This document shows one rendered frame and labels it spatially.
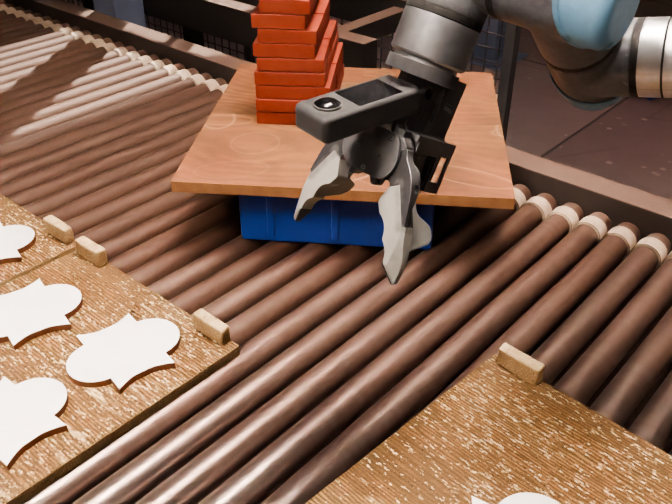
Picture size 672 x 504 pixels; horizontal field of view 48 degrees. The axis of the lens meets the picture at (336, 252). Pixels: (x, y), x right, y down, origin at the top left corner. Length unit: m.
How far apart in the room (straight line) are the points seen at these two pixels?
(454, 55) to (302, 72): 0.58
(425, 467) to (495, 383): 0.16
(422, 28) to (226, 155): 0.56
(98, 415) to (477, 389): 0.44
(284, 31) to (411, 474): 0.72
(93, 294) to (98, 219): 0.25
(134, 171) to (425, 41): 0.87
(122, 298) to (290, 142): 0.37
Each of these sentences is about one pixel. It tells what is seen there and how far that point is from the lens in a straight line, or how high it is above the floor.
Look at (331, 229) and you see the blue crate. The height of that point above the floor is 0.95.
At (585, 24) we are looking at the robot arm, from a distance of 0.66.
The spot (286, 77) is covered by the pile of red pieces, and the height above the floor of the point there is 1.12.
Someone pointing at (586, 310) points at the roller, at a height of 0.92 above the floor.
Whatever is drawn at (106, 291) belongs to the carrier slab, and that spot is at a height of 0.94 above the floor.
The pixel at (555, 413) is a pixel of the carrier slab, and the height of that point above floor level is 0.94.
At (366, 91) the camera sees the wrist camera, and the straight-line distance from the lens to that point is 0.70.
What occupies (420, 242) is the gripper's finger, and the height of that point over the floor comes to 1.17.
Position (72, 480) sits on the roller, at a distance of 0.89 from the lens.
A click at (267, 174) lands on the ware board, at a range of 1.14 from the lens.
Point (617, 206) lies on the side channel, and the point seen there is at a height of 0.94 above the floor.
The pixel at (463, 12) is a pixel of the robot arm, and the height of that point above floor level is 1.37.
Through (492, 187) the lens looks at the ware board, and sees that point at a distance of 1.12.
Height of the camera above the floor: 1.57
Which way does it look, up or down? 34 degrees down
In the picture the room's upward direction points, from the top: straight up
